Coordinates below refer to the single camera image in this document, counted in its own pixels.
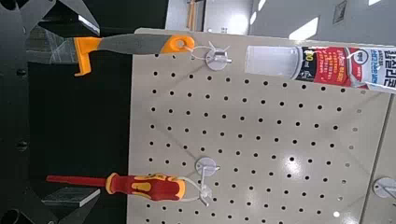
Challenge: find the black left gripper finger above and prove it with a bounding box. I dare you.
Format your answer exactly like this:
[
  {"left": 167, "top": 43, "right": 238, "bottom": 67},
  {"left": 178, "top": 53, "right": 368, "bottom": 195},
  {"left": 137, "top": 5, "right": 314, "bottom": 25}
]
[
  {"left": 18, "top": 186, "right": 102, "bottom": 224},
  {"left": 18, "top": 0, "right": 101, "bottom": 39}
]

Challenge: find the red yellow insulated screwdriver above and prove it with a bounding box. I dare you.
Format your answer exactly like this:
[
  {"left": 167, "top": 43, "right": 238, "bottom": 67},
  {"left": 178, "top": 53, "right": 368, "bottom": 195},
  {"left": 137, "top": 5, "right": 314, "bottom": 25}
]
[{"left": 46, "top": 172, "right": 187, "bottom": 202}]

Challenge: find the white plastic peg hook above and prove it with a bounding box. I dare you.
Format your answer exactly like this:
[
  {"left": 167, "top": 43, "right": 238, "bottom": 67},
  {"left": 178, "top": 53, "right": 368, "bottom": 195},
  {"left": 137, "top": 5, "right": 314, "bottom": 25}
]
[{"left": 194, "top": 156, "right": 221, "bottom": 207}]

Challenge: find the grey door with orange strip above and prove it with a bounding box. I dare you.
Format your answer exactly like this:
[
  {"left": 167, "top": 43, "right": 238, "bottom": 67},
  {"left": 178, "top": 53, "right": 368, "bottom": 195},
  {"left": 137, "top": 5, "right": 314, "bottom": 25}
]
[{"left": 164, "top": 0, "right": 254, "bottom": 35}]

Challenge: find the beige perforated pegboard panel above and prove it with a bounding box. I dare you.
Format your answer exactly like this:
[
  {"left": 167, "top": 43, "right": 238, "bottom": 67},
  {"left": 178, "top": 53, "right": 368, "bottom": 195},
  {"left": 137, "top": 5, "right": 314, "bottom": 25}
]
[{"left": 125, "top": 27, "right": 396, "bottom": 224}]

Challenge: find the bright rectangular ceiling light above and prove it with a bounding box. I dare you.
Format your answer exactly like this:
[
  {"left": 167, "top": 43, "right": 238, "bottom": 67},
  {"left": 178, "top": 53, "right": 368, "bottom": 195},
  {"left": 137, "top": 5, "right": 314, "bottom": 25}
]
[{"left": 288, "top": 16, "right": 320, "bottom": 41}]

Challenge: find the white sealant tube red label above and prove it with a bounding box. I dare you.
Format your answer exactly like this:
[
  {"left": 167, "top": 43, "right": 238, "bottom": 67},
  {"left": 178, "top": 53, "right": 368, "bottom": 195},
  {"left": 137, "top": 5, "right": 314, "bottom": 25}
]
[{"left": 244, "top": 45, "right": 396, "bottom": 94}]

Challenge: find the beige panel with hook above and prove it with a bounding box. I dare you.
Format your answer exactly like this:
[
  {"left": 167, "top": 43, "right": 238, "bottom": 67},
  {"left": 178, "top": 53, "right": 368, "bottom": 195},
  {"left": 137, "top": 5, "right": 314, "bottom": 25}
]
[{"left": 360, "top": 92, "right": 396, "bottom": 224}]

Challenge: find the scraper with grey orange handle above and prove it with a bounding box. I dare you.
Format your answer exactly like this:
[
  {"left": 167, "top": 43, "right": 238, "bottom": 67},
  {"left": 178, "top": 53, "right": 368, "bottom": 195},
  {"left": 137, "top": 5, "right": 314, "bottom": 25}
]
[{"left": 73, "top": 33, "right": 196, "bottom": 77}]

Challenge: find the dark framed wall sign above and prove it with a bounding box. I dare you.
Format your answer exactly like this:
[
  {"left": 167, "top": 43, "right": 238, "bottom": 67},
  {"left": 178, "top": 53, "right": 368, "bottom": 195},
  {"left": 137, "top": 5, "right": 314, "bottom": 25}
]
[{"left": 332, "top": 0, "right": 348, "bottom": 25}]

